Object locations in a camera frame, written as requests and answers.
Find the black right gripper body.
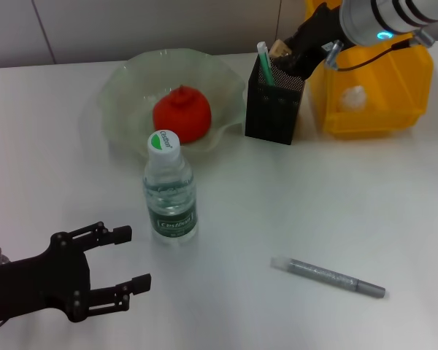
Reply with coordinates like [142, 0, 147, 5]
[284, 4, 347, 79]

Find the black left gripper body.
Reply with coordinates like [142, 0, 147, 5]
[0, 231, 93, 324]

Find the clear green-label water bottle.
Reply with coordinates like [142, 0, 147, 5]
[142, 129, 199, 247]

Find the white paper ball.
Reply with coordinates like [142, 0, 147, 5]
[339, 85, 369, 111]

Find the red-orange fruit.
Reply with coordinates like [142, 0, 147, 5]
[152, 85, 212, 144]

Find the black mesh pen holder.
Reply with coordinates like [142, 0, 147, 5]
[244, 47, 312, 146]

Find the green glass fruit plate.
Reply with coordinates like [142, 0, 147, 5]
[96, 47, 246, 160]

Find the grey glitter marker pen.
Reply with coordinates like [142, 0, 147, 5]
[269, 255, 387, 300]

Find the right gripper silver connector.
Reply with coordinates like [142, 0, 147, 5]
[326, 39, 345, 70]

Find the yellow plastic bin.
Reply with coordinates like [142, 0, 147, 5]
[301, 0, 434, 139]

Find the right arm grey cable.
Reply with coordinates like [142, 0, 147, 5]
[335, 28, 436, 73]

